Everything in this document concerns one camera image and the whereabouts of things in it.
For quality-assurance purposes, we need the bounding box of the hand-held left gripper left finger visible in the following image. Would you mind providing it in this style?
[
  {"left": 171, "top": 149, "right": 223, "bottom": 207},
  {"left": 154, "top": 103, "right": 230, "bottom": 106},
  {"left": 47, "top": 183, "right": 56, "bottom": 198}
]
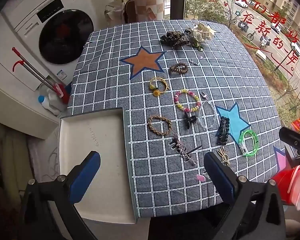
[{"left": 16, "top": 151, "right": 102, "bottom": 240}]

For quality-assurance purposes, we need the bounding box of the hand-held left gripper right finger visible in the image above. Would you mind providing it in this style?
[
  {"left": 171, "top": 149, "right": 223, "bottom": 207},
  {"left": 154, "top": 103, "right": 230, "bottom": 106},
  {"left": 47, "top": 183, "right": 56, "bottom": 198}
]
[{"left": 204, "top": 151, "right": 294, "bottom": 240}]

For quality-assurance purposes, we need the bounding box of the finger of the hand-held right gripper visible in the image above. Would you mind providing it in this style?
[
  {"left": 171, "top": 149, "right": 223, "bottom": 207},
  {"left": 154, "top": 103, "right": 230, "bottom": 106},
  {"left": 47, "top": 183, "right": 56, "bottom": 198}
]
[{"left": 279, "top": 127, "right": 300, "bottom": 147}]

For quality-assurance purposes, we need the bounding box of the green translucent bracelet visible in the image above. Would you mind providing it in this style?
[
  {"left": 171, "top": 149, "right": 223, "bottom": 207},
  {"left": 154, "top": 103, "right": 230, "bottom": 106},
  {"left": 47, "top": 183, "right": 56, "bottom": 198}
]
[{"left": 239, "top": 129, "right": 260, "bottom": 157}]

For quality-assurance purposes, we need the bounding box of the white cardboard box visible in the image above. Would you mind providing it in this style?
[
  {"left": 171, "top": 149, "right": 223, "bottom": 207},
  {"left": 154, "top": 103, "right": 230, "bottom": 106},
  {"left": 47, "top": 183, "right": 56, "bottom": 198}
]
[{"left": 57, "top": 107, "right": 140, "bottom": 225}]

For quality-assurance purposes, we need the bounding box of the tan braided bracelet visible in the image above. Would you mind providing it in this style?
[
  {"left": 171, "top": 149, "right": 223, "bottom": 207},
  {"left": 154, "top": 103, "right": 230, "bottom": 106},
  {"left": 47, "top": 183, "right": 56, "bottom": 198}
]
[{"left": 148, "top": 115, "right": 172, "bottom": 136}]

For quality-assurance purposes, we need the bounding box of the clear bead chain with clasp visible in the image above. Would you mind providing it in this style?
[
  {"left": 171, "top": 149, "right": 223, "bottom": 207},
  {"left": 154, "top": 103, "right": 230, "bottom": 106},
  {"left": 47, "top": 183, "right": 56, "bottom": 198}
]
[{"left": 196, "top": 92, "right": 220, "bottom": 131}]

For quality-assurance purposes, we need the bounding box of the pink charm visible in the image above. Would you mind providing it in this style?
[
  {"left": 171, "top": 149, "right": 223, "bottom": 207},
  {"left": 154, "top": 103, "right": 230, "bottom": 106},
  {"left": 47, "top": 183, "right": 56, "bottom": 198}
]
[{"left": 196, "top": 169, "right": 210, "bottom": 182}]

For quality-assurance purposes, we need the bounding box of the red plastic basin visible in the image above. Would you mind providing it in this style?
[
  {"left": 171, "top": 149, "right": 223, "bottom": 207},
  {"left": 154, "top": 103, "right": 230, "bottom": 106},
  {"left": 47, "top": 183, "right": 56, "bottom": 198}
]
[{"left": 270, "top": 165, "right": 300, "bottom": 211}]

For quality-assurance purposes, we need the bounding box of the rhinestone hair clip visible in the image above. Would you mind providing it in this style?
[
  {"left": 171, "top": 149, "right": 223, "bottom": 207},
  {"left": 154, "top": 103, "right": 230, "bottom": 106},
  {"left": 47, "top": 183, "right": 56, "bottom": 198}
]
[{"left": 171, "top": 134, "right": 203, "bottom": 166}]

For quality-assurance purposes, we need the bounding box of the black beaded hair clip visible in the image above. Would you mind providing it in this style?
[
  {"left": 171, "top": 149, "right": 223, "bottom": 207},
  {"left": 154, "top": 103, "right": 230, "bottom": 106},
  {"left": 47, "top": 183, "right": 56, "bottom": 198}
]
[{"left": 217, "top": 116, "right": 230, "bottom": 145}]

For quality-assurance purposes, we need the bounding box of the grey checkered star tablecloth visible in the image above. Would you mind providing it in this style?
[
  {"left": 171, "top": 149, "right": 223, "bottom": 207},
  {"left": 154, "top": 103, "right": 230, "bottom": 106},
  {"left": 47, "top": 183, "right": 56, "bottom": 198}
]
[{"left": 67, "top": 19, "right": 287, "bottom": 218}]

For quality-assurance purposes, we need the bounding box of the black claw hair clip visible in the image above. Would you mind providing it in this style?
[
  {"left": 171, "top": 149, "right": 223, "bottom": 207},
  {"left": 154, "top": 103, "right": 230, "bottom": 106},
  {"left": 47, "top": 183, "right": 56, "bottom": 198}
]
[{"left": 184, "top": 111, "right": 198, "bottom": 130}]

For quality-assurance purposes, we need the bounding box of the white detergent jug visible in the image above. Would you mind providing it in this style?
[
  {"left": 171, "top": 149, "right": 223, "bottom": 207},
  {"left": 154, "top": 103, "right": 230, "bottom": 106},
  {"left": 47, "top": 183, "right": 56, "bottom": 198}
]
[{"left": 46, "top": 86, "right": 66, "bottom": 115}]

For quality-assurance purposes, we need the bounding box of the blue capped white bottle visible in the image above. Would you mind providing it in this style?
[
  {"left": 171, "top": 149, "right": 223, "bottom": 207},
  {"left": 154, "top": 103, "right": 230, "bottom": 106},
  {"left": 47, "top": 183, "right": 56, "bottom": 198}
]
[{"left": 38, "top": 95, "right": 53, "bottom": 111}]

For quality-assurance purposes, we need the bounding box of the white parked scooter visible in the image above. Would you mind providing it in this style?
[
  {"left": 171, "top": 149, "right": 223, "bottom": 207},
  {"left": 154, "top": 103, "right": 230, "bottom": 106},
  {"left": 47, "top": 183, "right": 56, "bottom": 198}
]
[{"left": 259, "top": 35, "right": 272, "bottom": 49}]

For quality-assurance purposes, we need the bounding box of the dark parked scooter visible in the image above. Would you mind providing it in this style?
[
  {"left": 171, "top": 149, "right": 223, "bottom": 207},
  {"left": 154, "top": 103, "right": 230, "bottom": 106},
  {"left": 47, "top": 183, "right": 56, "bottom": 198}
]
[{"left": 237, "top": 20, "right": 249, "bottom": 32}]

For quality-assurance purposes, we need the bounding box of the cream polka dot scrunchie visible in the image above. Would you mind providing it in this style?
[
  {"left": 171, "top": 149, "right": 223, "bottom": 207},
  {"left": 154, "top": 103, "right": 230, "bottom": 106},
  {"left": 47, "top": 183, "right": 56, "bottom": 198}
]
[{"left": 190, "top": 22, "right": 215, "bottom": 42}]

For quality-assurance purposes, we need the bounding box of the white washing machine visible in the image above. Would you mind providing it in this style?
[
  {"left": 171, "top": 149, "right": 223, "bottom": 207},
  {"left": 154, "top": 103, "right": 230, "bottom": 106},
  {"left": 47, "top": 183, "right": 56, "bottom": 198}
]
[{"left": 0, "top": 0, "right": 95, "bottom": 92}]

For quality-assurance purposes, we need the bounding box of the leopard print scrunchie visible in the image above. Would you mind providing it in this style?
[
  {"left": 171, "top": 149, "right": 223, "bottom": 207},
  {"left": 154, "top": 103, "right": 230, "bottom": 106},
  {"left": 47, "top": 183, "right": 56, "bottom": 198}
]
[{"left": 160, "top": 31, "right": 190, "bottom": 47}]

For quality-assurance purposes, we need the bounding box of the white cloth bag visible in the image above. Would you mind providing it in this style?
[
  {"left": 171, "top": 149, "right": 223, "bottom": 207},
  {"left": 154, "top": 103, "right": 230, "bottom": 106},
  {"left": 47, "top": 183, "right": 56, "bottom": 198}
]
[{"left": 104, "top": 0, "right": 127, "bottom": 27}]

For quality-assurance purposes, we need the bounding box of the brown chair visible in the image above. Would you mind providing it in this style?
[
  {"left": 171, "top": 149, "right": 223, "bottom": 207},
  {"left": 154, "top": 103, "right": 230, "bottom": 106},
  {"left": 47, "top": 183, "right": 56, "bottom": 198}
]
[{"left": 124, "top": 0, "right": 137, "bottom": 24}]

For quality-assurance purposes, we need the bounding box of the colourful bead bracelet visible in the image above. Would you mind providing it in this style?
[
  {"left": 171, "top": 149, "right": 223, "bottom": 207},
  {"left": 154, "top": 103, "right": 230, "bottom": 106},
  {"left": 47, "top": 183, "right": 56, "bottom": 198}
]
[{"left": 174, "top": 89, "right": 202, "bottom": 112}]

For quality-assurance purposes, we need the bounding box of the yellow flower hair tie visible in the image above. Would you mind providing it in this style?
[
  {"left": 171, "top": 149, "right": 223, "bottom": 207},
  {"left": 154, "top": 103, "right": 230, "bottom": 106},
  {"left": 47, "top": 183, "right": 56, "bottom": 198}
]
[{"left": 150, "top": 77, "right": 170, "bottom": 97}]

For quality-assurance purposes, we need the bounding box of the red handled mop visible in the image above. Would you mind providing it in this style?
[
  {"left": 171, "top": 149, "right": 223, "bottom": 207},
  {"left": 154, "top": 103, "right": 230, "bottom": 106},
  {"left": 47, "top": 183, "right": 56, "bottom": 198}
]
[{"left": 12, "top": 47, "right": 70, "bottom": 104}]

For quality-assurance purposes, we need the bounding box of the brown spiral hair tie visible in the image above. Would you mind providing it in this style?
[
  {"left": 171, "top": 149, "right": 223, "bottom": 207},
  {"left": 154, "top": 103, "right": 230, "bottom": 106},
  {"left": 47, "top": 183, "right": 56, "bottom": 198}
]
[{"left": 169, "top": 61, "right": 190, "bottom": 75}]

